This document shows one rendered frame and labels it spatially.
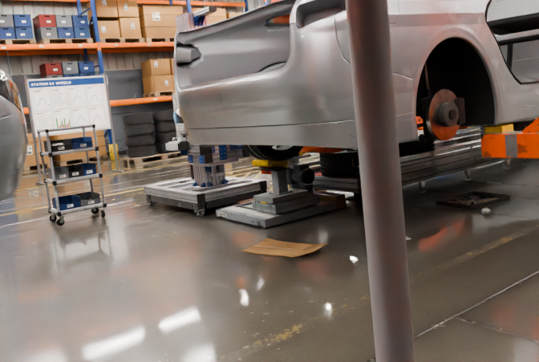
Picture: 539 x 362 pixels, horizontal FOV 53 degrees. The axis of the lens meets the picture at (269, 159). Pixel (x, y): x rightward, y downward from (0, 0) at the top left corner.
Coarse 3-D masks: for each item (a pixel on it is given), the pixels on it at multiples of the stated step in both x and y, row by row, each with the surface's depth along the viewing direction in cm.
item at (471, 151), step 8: (464, 144) 568; (472, 144) 576; (480, 144) 584; (432, 152) 537; (440, 152) 545; (456, 152) 560; (464, 152) 568; (472, 152) 575; (400, 160) 511; (408, 160) 518; (416, 160) 525; (424, 160) 531; (432, 160) 537; (440, 160) 545; (472, 160) 576; (400, 168) 511; (408, 168) 518; (432, 168) 538
